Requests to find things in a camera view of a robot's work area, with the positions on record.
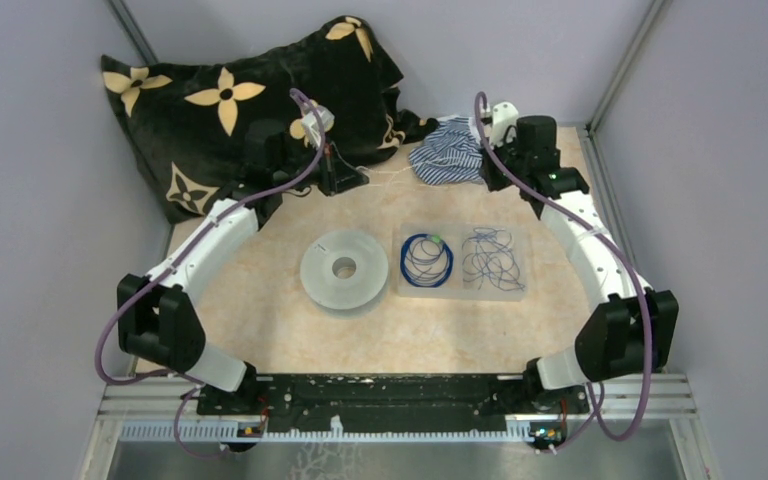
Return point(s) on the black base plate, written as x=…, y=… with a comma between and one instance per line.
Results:
x=391, y=403

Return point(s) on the white perforated cable spool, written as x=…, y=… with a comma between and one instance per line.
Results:
x=345, y=273

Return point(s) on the blue white striped cloth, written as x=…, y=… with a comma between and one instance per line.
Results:
x=450, y=154

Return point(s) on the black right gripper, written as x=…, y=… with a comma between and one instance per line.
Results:
x=492, y=181

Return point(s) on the aluminium rail frame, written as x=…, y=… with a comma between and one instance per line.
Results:
x=670, y=401

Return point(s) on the black blanket with beige flowers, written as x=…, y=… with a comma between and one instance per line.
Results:
x=200, y=131

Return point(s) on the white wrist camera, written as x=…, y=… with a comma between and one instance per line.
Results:
x=313, y=126
x=496, y=121

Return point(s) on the clear plastic tray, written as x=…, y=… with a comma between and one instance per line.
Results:
x=461, y=261

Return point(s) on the white slotted cable duct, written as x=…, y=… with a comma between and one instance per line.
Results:
x=230, y=431

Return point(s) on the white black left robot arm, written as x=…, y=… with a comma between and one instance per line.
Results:
x=156, y=319

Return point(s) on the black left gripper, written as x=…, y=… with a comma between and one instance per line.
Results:
x=336, y=175

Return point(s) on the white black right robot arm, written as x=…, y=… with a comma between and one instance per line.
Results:
x=631, y=326

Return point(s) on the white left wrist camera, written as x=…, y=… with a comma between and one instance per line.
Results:
x=313, y=126

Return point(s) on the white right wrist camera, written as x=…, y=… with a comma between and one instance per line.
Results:
x=496, y=121

